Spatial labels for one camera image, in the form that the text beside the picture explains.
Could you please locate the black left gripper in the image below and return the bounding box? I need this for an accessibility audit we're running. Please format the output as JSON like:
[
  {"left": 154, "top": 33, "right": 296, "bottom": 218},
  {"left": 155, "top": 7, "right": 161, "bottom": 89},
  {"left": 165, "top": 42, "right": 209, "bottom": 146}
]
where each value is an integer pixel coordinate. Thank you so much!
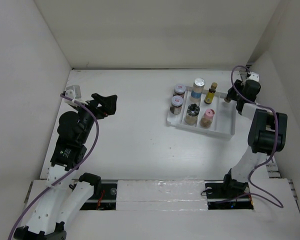
[{"left": 72, "top": 93, "right": 117, "bottom": 143}]

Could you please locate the black pepper grinder bottle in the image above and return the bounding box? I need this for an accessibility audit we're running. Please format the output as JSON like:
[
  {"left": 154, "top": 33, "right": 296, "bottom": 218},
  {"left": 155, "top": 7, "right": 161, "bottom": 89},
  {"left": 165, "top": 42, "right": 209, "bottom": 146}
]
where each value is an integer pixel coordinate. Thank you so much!
[{"left": 224, "top": 97, "right": 232, "bottom": 103}]

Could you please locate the yellow label bottle cork cap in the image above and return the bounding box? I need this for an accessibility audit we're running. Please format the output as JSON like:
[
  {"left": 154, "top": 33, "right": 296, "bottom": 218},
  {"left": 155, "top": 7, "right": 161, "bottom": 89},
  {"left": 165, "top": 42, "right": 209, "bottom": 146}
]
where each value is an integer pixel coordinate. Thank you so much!
[{"left": 204, "top": 82, "right": 218, "bottom": 104}]

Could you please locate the blue label silver lid jar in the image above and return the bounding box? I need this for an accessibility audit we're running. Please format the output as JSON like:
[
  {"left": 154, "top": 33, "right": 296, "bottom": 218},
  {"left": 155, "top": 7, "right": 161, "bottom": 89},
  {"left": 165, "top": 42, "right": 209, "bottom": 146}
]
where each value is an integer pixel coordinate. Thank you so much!
[{"left": 190, "top": 77, "right": 206, "bottom": 103}]

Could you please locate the pink lid spice jar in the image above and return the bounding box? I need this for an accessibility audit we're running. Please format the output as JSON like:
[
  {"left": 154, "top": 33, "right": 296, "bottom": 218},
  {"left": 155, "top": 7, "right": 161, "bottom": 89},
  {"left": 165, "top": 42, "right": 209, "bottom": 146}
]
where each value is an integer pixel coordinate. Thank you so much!
[{"left": 199, "top": 108, "right": 215, "bottom": 128}]

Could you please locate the black lid white powder jar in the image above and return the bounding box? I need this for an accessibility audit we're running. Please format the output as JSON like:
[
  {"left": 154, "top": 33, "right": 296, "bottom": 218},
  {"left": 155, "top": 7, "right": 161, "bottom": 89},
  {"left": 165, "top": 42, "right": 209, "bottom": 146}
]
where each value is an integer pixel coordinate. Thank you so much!
[{"left": 184, "top": 103, "right": 200, "bottom": 125}]

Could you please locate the white lid brown sauce jar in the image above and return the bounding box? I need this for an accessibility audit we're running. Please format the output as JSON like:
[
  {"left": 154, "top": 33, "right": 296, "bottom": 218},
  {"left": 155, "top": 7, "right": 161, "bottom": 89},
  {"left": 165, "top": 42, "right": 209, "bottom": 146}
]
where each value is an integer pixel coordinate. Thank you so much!
[{"left": 173, "top": 84, "right": 187, "bottom": 98}]

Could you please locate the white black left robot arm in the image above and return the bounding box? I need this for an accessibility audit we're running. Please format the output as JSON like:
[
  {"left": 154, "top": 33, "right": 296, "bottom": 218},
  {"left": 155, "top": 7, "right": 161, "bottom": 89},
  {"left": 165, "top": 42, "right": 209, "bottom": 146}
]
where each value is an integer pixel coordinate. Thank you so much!
[{"left": 8, "top": 90, "right": 118, "bottom": 240}]

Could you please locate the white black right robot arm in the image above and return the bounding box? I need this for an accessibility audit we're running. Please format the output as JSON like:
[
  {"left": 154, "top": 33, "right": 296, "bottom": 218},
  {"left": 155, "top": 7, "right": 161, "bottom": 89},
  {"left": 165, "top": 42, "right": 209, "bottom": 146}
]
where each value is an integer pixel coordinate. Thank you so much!
[{"left": 221, "top": 79, "right": 288, "bottom": 199}]

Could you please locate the white divided organizer tray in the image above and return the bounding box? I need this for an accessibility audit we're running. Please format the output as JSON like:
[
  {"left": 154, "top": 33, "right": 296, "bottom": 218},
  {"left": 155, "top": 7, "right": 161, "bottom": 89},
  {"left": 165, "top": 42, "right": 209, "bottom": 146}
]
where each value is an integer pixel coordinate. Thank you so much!
[{"left": 166, "top": 86, "right": 237, "bottom": 139}]

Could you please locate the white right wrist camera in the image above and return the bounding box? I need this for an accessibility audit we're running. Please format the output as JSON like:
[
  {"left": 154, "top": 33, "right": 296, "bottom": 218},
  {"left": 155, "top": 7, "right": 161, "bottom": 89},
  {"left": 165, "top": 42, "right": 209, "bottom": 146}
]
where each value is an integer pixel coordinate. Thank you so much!
[{"left": 242, "top": 71, "right": 260, "bottom": 84}]

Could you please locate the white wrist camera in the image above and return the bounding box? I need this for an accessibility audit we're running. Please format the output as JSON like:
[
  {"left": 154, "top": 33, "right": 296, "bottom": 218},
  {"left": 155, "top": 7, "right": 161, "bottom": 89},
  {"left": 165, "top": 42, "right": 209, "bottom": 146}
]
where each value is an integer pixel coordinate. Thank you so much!
[
  {"left": 242, "top": 71, "right": 260, "bottom": 84},
  {"left": 60, "top": 85, "right": 87, "bottom": 108}
]

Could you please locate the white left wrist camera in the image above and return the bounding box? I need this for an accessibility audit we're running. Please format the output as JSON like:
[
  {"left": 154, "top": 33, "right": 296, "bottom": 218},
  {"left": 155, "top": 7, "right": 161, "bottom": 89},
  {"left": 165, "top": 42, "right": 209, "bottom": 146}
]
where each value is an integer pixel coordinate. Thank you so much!
[{"left": 60, "top": 85, "right": 87, "bottom": 108}]

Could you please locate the aluminium rail right edge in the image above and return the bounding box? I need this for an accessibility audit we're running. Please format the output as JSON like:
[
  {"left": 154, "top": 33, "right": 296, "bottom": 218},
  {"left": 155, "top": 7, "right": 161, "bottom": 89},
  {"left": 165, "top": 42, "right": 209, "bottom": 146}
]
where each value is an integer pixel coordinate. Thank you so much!
[{"left": 230, "top": 65, "right": 288, "bottom": 182}]

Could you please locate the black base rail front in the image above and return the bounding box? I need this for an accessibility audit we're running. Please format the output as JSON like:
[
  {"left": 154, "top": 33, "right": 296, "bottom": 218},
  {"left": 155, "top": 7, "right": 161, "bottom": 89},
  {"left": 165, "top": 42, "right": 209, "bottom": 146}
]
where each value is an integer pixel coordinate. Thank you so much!
[{"left": 81, "top": 179, "right": 253, "bottom": 212}]

